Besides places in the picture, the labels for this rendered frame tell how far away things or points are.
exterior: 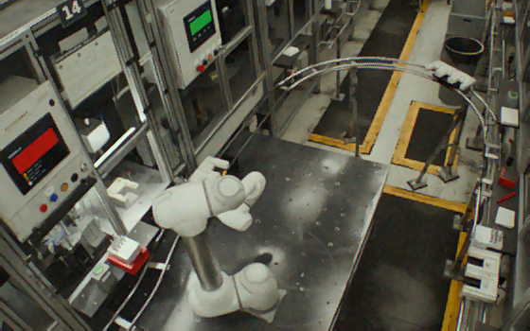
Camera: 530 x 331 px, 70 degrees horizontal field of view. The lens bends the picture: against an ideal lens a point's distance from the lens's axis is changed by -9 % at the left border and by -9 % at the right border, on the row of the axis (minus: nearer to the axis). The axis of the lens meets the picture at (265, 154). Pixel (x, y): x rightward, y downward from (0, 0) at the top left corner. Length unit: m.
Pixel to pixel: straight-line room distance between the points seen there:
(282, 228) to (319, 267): 0.32
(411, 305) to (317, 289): 0.93
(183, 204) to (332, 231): 1.10
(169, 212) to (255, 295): 0.64
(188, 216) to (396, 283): 1.83
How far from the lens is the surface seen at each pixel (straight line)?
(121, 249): 1.98
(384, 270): 2.94
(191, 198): 1.36
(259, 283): 1.80
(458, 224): 3.29
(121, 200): 2.25
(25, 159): 1.59
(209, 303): 1.81
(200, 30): 2.24
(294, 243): 2.21
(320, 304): 2.03
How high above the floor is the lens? 2.49
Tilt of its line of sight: 42 degrees down
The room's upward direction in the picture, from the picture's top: 7 degrees counter-clockwise
